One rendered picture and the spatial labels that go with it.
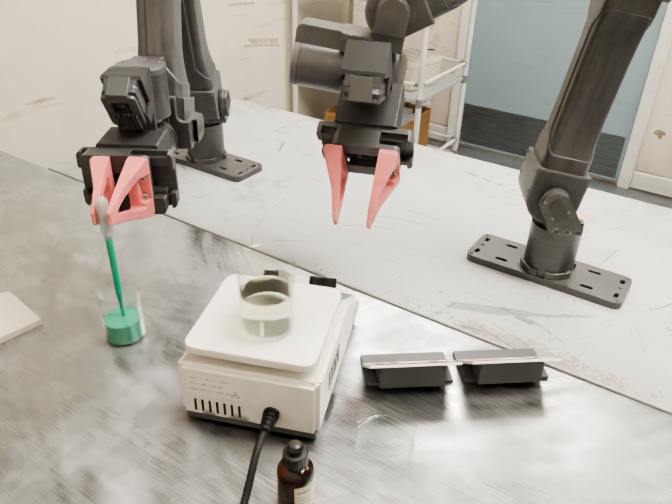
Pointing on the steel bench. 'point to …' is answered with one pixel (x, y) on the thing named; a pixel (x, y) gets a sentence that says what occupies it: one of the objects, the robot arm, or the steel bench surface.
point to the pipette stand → (15, 317)
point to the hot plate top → (315, 305)
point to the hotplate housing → (267, 386)
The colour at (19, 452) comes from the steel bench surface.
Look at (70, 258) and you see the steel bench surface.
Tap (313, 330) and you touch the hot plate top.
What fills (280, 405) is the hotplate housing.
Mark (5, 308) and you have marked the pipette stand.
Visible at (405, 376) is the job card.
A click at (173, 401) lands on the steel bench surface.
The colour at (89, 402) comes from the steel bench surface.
